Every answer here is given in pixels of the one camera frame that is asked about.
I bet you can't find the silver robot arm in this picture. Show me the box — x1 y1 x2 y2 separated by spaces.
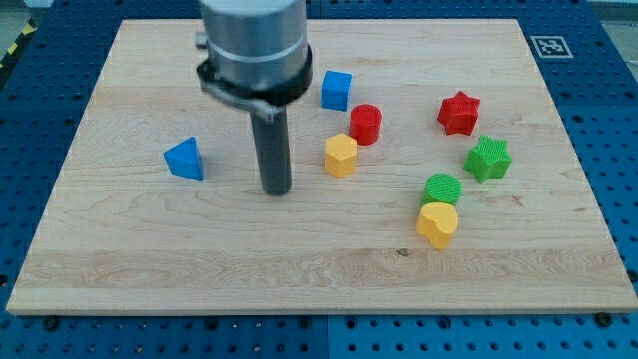
197 0 312 123

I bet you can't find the blue triangle block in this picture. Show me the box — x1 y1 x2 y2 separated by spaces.
163 137 204 181

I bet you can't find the yellow hexagon block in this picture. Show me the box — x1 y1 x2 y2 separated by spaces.
324 134 358 178

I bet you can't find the red cylinder block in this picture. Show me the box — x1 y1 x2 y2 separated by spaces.
350 104 383 146

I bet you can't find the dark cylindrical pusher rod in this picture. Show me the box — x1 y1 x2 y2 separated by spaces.
250 107 292 195

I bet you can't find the blue cube block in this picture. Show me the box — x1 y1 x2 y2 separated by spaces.
321 71 353 112

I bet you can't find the wooden board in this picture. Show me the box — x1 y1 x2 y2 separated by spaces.
7 19 637 316

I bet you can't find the green cylinder block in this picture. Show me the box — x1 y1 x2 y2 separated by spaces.
421 174 462 205

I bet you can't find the yellow heart block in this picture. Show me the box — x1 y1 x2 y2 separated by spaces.
416 202 459 250

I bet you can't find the red star block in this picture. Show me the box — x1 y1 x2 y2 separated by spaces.
437 91 480 136

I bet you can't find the green star block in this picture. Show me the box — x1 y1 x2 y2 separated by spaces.
463 135 513 183

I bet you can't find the white fiducial marker tag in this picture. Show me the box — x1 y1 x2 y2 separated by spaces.
530 35 573 59

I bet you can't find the black yellow hazard tape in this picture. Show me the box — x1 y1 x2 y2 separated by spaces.
1 18 38 74

